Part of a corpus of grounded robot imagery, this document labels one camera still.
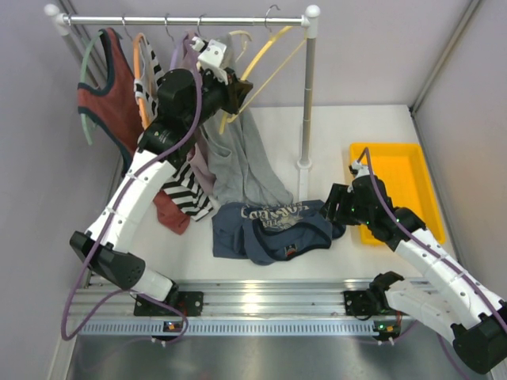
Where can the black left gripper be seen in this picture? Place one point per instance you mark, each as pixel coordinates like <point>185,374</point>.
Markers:
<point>233,95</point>

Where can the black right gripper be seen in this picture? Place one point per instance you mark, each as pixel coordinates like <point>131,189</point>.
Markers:
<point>341,194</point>

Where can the yellow hanger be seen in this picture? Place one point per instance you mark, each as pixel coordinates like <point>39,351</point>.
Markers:
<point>271,42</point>

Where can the blue printed tank top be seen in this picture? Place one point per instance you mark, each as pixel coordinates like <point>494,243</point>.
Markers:
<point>266,235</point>

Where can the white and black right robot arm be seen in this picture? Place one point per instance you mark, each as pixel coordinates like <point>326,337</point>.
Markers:
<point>462,311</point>

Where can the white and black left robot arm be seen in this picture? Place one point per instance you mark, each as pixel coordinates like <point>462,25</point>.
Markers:
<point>186,99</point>

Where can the cream hanger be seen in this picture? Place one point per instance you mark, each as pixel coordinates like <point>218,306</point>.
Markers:
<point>245,38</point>

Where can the mauve tank top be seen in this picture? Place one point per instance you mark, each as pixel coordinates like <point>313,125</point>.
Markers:
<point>197,157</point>

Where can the lilac hanger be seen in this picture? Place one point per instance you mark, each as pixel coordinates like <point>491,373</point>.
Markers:
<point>178,46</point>

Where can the grey tank top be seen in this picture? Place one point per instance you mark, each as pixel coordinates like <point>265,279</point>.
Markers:
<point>237,159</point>

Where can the orange hanger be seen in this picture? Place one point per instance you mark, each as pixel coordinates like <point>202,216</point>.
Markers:
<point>138,72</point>

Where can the black white striped tank top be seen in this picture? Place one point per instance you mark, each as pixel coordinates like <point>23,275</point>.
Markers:
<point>183,187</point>

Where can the rust red tank top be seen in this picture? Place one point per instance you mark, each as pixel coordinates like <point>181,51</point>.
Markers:
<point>121,122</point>

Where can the green hanger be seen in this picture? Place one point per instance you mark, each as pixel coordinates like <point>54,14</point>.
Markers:
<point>88,107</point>

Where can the yellow plastic tray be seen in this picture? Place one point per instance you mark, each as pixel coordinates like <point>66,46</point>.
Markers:
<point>403,170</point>

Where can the silver white clothes rack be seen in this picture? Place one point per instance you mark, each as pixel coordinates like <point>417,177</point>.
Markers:
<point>308,21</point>

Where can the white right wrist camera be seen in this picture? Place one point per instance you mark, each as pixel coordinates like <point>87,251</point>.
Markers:
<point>359,170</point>

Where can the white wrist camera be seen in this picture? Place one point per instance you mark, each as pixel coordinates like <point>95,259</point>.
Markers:
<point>211,54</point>
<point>359,170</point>

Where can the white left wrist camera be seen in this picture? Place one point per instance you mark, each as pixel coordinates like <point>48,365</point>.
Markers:
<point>211,54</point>

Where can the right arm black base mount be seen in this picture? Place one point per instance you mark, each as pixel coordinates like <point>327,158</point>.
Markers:
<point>364,305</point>

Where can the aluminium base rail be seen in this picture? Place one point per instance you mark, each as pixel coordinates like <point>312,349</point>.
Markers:
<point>239,308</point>

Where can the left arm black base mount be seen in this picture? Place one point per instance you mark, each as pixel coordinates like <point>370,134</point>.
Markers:
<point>189,303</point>

